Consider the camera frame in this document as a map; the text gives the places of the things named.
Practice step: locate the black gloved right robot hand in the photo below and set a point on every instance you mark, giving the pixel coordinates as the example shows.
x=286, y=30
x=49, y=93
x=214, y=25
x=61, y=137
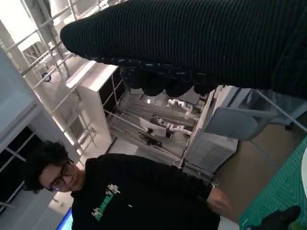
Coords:
x=192, y=36

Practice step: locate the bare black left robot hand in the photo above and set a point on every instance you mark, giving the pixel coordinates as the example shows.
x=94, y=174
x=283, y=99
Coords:
x=278, y=220

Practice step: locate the red toy grapes with leaf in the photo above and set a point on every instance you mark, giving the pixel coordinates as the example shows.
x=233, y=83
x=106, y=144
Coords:
x=295, y=225

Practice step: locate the white square plate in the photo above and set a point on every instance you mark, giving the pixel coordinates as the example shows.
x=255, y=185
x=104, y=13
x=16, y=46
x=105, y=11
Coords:
x=305, y=165

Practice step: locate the green cutting mat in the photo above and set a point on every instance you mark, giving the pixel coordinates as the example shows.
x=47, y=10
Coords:
x=283, y=187

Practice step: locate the grey office chair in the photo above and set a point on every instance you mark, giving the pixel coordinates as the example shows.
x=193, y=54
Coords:
x=227, y=124

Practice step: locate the white shelf cabinet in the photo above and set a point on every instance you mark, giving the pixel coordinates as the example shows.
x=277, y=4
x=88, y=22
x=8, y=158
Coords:
x=91, y=107

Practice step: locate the person in black top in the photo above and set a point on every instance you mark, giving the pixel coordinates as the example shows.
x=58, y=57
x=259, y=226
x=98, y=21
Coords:
x=144, y=191

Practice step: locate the blue round gauge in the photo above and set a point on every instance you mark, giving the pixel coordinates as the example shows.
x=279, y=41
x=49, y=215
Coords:
x=46, y=76

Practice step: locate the blue lit screen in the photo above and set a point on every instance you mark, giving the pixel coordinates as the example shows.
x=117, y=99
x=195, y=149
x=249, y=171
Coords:
x=66, y=220

